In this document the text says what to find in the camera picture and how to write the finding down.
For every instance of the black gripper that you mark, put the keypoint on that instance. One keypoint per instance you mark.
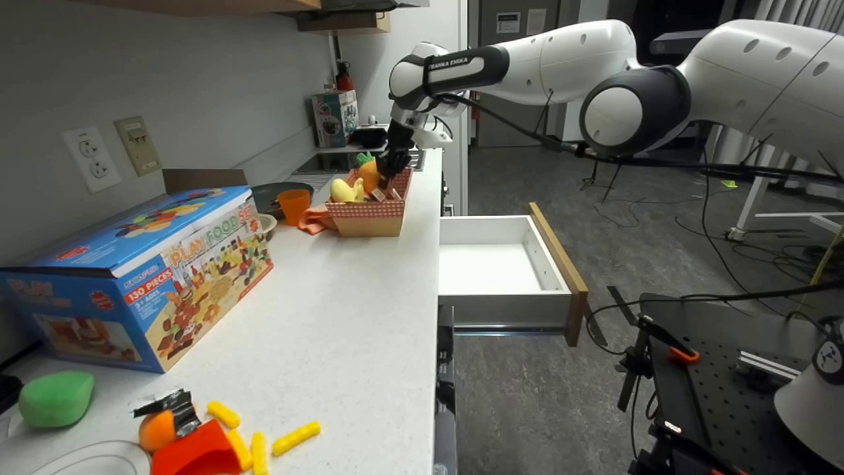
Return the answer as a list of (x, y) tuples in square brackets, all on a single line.
[(395, 149)]

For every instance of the pineapple plushie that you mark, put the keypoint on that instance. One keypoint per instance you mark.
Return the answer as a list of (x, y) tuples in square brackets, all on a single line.
[(367, 170)]

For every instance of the wooden front white drawer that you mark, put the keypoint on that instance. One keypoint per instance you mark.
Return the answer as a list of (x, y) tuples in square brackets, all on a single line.
[(509, 273)]

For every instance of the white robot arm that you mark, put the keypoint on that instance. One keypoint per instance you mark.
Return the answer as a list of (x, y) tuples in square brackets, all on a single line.
[(775, 82)]

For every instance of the yellow plushie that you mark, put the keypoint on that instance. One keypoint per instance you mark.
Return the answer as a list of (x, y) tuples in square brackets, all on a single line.
[(345, 193)]

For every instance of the checkered wicker basket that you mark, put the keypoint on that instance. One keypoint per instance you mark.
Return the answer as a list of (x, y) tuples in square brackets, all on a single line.
[(371, 218)]

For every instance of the orange toy cup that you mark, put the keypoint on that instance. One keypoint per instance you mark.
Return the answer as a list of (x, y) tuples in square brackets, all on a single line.
[(294, 204)]

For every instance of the dark bowl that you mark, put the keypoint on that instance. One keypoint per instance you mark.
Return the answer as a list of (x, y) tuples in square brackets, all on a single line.
[(266, 195)]

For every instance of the yellow toy fry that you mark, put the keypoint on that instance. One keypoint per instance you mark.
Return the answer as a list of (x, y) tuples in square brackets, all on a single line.
[(294, 439)]

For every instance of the blue toy food box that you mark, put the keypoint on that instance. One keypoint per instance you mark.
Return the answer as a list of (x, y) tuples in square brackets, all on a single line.
[(142, 288)]

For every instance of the orange toy ball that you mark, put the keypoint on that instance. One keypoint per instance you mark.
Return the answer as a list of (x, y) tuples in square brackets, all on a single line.
[(155, 431)]

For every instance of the white round plate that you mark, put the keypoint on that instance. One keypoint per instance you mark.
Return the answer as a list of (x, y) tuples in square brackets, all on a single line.
[(108, 458)]

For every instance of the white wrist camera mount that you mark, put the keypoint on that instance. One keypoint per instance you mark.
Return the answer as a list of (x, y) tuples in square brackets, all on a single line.
[(432, 132)]

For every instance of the beige wall switch plate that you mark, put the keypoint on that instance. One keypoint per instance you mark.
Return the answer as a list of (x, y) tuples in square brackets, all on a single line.
[(137, 144)]

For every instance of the white wall outlet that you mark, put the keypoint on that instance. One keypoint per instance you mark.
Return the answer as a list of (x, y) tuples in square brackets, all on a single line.
[(92, 158)]

